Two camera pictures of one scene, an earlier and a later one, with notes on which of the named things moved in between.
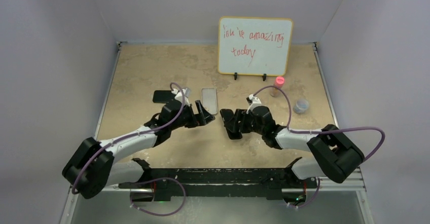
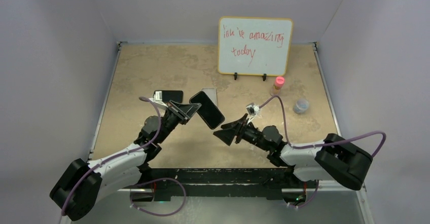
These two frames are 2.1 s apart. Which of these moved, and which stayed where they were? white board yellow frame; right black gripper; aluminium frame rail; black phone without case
Moved: black phone without case; right black gripper
Stayed: aluminium frame rail; white board yellow frame
